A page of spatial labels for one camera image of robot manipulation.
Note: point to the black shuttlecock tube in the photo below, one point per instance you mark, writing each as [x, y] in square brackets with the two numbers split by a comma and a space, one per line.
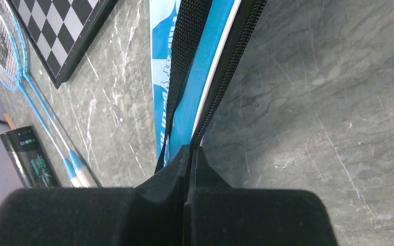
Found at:
[28, 158]

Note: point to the wooden pin toy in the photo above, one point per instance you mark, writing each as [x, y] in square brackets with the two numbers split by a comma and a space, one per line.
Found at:
[9, 121]

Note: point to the blue racket cover bag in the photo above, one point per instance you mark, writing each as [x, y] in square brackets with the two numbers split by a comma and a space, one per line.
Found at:
[196, 47]

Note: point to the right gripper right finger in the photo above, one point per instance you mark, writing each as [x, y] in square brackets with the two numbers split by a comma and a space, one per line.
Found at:
[215, 213]

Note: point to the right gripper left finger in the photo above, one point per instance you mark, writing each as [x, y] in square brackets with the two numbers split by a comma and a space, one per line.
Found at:
[149, 214]

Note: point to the black white chessboard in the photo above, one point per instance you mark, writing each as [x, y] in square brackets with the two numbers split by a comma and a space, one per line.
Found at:
[61, 31]

